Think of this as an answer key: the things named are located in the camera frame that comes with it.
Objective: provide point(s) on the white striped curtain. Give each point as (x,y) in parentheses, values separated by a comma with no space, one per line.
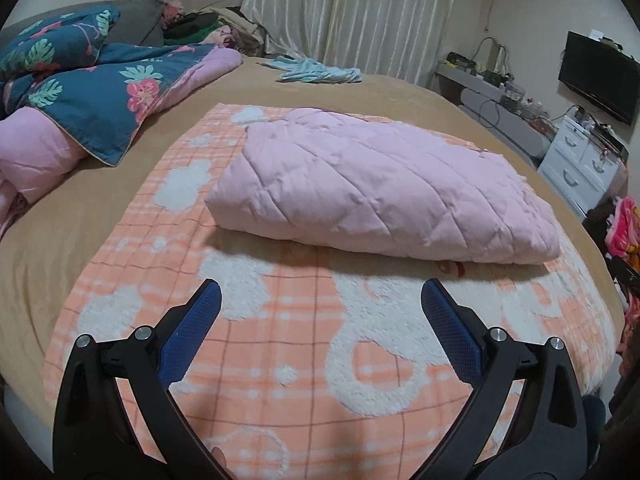
(396,38)

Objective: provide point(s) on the orange white plaid blanket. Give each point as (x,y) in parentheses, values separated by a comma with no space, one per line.
(321,364)

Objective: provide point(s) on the pink quilted jacket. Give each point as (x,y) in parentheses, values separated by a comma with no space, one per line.
(389,188)

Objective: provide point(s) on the red pink patterned cloth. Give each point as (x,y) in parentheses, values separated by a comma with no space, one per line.
(622,241)

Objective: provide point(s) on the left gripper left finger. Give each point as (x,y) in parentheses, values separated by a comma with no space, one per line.
(92,431)

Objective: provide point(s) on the white drawer cabinet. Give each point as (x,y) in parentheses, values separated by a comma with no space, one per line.
(581,169)

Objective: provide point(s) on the grey white desk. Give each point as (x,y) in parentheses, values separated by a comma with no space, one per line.
(486,104)

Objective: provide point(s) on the grey pillow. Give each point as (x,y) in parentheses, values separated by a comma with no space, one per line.
(139,22)

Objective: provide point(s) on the blue floral pink quilt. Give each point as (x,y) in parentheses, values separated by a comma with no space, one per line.
(49,122)

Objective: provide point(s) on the light blue garment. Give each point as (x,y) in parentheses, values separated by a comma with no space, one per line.
(311,71)

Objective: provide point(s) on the tan bed sheet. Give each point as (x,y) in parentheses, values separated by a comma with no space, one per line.
(43,253)

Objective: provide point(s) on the blue floral pillow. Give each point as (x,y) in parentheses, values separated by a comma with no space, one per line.
(64,42)

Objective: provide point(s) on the black flat television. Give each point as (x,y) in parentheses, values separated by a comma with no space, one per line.
(601,74)

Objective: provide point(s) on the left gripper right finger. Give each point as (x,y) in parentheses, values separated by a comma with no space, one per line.
(524,418)

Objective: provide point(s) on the pile of dark clothes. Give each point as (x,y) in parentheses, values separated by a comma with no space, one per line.
(226,27)

